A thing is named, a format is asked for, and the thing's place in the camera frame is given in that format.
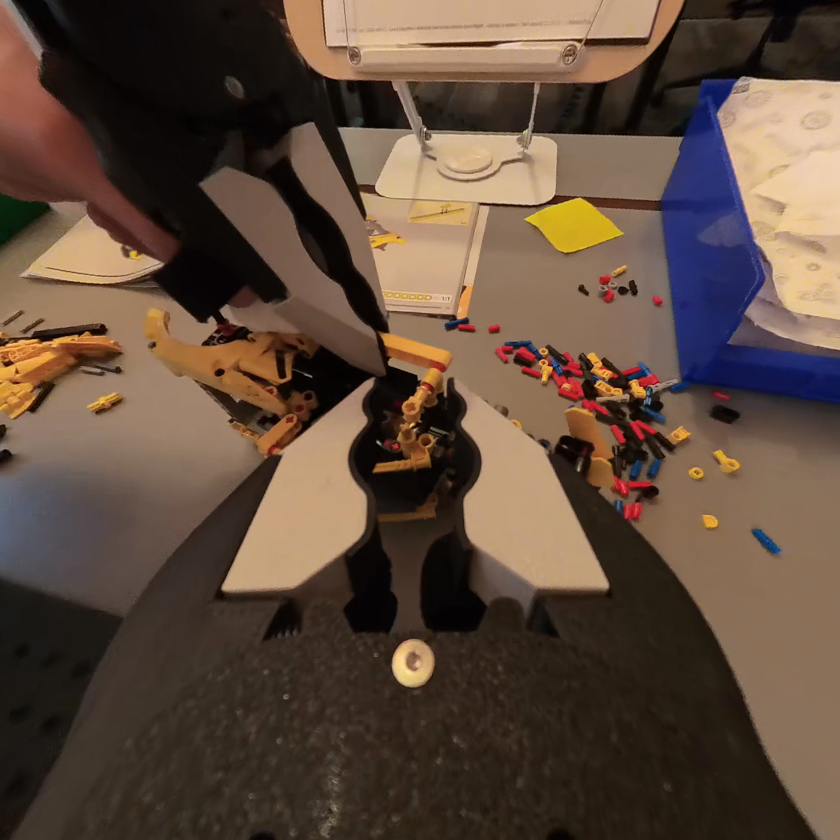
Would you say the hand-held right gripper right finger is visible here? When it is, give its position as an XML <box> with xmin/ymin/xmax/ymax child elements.
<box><xmin>421</xmin><ymin>379</ymin><xmax>611</xmax><ymax>632</ymax></box>

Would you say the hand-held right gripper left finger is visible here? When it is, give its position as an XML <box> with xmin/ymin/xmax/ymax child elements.
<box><xmin>222</xmin><ymin>379</ymin><xmax>398</xmax><ymax>632</ymax></box>

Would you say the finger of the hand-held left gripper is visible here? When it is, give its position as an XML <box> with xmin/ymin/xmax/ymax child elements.
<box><xmin>199</xmin><ymin>166</ymin><xmax>389</xmax><ymax>378</ymax></box>
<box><xmin>269</xmin><ymin>121</ymin><xmax>391</xmax><ymax>332</ymax></box>

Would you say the yellow brick car model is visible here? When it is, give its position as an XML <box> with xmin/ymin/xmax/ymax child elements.
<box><xmin>144</xmin><ymin>308</ymin><xmax>618</xmax><ymax>526</ymax></box>

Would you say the grey desk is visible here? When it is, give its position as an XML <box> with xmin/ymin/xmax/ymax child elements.
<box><xmin>0</xmin><ymin>128</ymin><xmax>840</xmax><ymax>840</ymax></box>

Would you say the open instruction booklet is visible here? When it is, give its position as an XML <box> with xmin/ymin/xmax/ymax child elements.
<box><xmin>20</xmin><ymin>193</ymin><xmax>490</xmax><ymax>319</ymax></box>

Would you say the large pile of brick pins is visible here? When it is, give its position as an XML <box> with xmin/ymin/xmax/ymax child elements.
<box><xmin>445</xmin><ymin>317</ymin><xmax>782</xmax><ymax>555</ymax></box>

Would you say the white document stand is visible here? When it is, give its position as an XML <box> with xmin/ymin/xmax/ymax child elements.
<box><xmin>282</xmin><ymin>0</ymin><xmax>686</xmax><ymax>83</ymax></box>

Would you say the green box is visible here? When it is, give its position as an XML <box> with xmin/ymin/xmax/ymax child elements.
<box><xmin>0</xmin><ymin>196</ymin><xmax>50</xmax><ymax>245</ymax></box>

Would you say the small group of brick pins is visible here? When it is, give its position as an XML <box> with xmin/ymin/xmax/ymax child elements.
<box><xmin>577</xmin><ymin>264</ymin><xmax>664</xmax><ymax>307</ymax></box>

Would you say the yellow sticky note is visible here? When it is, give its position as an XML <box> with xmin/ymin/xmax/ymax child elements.
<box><xmin>525</xmin><ymin>198</ymin><xmax>624</xmax><ymax>253</ymax></box>

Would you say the pile of yellow brick parts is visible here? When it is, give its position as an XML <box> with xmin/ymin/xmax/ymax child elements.
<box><xmin>0</xmin><ymin>331</ymin><xmax>123</xmax><ymax>421</ymax></box>

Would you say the blue plastic bin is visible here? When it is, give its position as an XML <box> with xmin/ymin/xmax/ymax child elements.
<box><xmin>661</xmin><ymin>79</ymin><xmax>840</xmax><ymax>403</ymax></box>

